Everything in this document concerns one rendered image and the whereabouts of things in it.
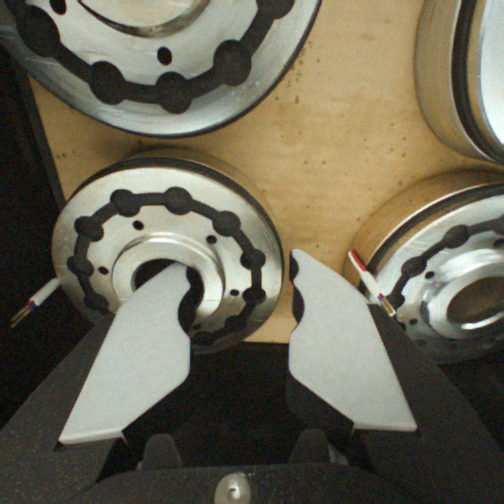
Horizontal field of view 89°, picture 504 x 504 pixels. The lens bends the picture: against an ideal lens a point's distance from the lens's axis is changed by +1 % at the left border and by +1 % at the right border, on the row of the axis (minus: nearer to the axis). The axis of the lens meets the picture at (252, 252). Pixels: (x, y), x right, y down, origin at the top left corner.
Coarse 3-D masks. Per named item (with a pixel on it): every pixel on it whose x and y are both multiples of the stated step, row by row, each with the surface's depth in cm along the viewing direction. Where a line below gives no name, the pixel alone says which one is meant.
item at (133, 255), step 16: (144, 240) 10; (160, 240) 10; (176, 240) 10; (192, 240) 10; (128, 256) 10; (144, 256) 10; (160, 256) 10; (176, 256) 10; (192, 256) 10; (208, 256) 10; (112, 272) 11; (128, 272) 11; (208, 272) 11; (128, 288) 11; (208, 288) 11; (224, 288) 12; (208, 304) 12
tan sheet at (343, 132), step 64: (384, 0) 9; (320, 64) 10; (384, 64) 10; (64, 128) 11; (256, 128) 11; (320, 128) 11; (384, 128) 11; (64, 192) 13; (320, 192) 13; (384, 192) 13; (320, 256) 15
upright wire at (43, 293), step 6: (48, 282) 12; (54, 282) 12; (42, 288) 11; (48, 288) 11; (54, 288) 12; (36, 294) 11; (42, 294) 11; (48, 294) 11; (30, 300) 11; (36, 300) 11; (42, 300) 11; (30, 306) 10; (12, 318) 10; (18, 318) 10; (12, 324) 10
